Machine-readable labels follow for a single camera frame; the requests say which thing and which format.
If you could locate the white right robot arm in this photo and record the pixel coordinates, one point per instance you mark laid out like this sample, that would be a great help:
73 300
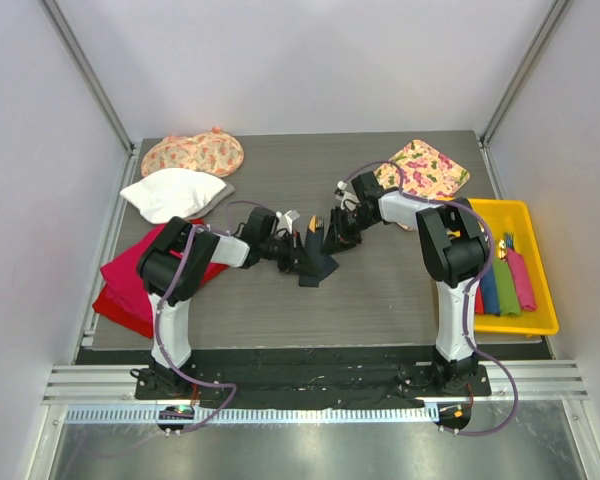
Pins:
455 253

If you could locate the floral fabric pouch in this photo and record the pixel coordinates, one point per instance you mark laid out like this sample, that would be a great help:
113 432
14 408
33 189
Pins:
213 152

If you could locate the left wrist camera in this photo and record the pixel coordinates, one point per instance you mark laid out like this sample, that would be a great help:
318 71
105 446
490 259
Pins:
263 223

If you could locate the magenta cloth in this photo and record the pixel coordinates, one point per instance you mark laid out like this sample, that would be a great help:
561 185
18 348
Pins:
125 275

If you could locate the aluminium front rail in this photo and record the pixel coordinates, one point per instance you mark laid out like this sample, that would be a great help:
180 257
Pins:
106 394

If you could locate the white cloth bag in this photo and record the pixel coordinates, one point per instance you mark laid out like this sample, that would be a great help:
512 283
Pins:
171 192

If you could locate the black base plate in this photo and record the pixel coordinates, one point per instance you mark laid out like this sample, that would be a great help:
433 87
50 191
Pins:
308 379

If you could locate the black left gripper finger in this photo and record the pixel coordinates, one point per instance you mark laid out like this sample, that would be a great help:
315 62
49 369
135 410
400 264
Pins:
301 265
296 247

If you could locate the grey cloth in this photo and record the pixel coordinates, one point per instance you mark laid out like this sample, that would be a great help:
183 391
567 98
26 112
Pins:
213 201

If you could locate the red rolled napkin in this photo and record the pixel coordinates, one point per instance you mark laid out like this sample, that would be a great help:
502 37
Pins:
479 303

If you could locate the blue rolled napkin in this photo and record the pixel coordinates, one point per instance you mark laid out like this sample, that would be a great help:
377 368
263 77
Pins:
490 299

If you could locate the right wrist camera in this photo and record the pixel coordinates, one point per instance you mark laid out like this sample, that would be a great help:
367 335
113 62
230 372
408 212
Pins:
359 188

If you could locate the dark blue paper napkin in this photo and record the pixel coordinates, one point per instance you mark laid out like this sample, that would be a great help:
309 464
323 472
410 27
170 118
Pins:
322 265

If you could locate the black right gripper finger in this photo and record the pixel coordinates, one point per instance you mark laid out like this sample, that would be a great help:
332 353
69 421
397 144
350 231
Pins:
337 226
337 243

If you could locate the floral pattern tray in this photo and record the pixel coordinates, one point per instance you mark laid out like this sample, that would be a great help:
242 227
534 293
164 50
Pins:
428 173

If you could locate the yellow plastic bin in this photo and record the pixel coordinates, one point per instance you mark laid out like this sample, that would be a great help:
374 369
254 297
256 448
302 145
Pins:
510 220

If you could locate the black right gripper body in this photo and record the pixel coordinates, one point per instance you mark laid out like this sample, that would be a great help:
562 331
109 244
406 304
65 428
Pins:
357 222

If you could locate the red cloth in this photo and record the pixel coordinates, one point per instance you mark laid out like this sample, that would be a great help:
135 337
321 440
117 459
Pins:
115 310

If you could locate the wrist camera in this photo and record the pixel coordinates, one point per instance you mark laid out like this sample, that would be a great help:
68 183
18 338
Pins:
359 188
263 223

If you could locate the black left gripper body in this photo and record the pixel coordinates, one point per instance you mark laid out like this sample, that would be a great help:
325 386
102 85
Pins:
276 250

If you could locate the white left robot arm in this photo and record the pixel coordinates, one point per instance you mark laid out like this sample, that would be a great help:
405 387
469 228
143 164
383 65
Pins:
173 266

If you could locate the iridescent metal spoon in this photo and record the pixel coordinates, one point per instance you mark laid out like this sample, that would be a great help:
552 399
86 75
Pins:
502 249

